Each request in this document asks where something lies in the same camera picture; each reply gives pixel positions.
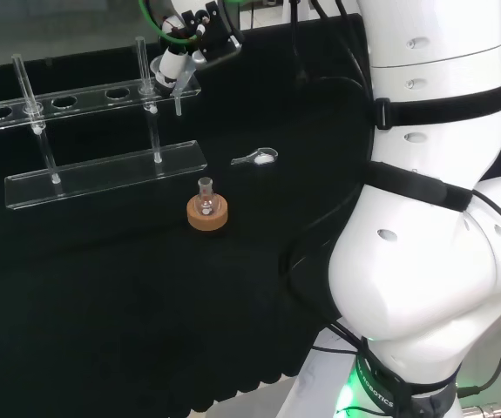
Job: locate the clear plastic funnel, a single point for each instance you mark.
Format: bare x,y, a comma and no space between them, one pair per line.
178,106

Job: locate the small glass round-bottom flask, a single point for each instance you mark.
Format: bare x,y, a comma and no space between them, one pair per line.
206,202

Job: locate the clear acrylic funnel stand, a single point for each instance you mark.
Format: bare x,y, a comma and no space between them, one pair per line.
102,172

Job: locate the black tripod pole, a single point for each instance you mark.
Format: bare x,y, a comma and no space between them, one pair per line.
294,9

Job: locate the black bench cloth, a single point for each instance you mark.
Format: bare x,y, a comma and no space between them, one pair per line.
145,283

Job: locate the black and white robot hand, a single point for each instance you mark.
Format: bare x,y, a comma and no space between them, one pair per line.
213,37

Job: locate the clear glass weighing funnel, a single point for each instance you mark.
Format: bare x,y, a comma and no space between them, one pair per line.
262,158

